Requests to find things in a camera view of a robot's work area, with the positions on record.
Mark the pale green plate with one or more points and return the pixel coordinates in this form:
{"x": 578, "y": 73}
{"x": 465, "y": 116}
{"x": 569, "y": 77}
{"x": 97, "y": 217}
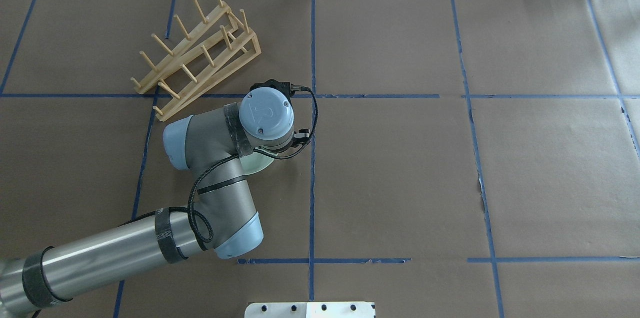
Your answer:
{"x": 256, "y": 162}

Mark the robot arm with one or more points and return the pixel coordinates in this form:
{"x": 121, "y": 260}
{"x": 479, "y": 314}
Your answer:
{"x": 220, "y": 214}

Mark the wooden plate rack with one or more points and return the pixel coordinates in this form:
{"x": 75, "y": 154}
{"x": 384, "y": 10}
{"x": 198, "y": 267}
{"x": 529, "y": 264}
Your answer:
{"x": 217, "y": 47}

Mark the white mounting plate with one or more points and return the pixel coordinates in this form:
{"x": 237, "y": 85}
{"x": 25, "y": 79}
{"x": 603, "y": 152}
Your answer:
{"x": 356, "y": 309}

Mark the brown paper table cover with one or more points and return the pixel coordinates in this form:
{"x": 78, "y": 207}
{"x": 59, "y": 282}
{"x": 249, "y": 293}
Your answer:
{"x": 473, "y": 158}

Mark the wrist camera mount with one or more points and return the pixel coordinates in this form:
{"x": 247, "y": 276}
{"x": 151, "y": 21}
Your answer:
{"x": 286, "y": 88}

